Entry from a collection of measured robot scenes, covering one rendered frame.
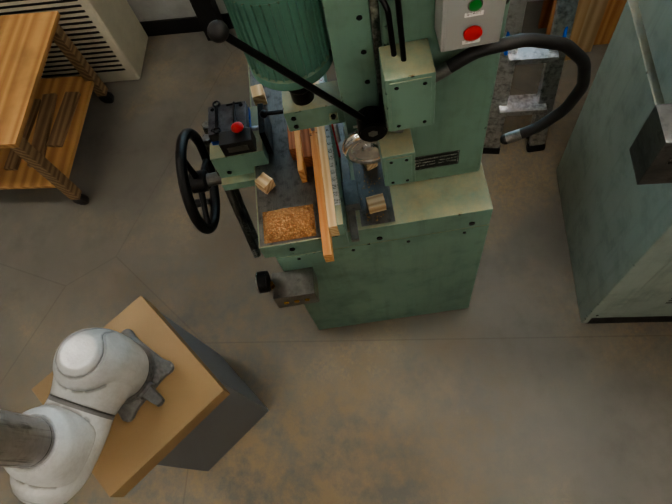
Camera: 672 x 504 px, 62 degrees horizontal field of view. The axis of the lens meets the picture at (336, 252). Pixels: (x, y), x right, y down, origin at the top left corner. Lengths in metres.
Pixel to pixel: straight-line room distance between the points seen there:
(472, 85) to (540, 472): 1.36
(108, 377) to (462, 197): 0.94
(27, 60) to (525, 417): 2.31
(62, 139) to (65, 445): 1.71
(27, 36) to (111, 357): 1.68
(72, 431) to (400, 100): 0.95
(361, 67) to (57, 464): 1.01
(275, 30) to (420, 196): 0.61
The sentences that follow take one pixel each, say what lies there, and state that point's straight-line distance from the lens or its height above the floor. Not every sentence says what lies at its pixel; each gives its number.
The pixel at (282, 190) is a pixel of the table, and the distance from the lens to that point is 1.40.
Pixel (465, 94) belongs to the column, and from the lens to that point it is 1.23.
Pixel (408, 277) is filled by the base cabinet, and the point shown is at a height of 0.42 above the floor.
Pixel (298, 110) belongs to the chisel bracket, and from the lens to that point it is 1.30.
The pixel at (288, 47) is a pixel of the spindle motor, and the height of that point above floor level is 1.31.
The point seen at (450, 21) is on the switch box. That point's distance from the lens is 0.98.
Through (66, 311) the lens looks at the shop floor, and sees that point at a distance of 2.62.
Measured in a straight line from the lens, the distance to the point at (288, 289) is 1.59.
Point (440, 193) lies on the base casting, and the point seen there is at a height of 0.80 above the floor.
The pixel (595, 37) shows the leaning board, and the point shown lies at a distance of 2.84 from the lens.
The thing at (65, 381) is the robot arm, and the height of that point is 0.94.
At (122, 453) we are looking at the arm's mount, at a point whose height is 0.67.
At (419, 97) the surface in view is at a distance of 1.07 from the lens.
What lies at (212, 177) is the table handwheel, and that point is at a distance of 1.56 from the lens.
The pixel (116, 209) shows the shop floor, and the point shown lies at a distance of 2.71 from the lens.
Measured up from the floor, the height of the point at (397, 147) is 1.08.
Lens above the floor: 2.08
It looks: 65 degrees down
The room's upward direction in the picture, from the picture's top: 19 degrees counter-clockwise
